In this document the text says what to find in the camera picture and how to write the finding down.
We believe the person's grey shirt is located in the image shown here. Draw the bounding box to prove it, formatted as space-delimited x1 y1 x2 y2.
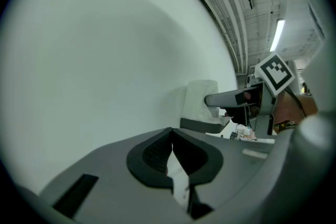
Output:
299 39 336 124

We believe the white toilet paper roll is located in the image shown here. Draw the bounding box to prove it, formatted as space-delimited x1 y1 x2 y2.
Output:
183 79 232 126

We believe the person's right forearm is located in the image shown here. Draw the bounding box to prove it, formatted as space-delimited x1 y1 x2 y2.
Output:
272 91 319 131

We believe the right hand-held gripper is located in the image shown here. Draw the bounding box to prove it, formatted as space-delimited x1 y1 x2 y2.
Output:
204 51 295 137

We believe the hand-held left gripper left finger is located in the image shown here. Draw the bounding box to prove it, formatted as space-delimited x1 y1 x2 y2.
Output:
39 127 190 221

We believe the ceiling tube light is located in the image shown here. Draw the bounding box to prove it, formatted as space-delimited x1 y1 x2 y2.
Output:
269 18 286 53

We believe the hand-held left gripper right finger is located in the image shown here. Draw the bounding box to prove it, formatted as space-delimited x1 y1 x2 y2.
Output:
171 127 276 220

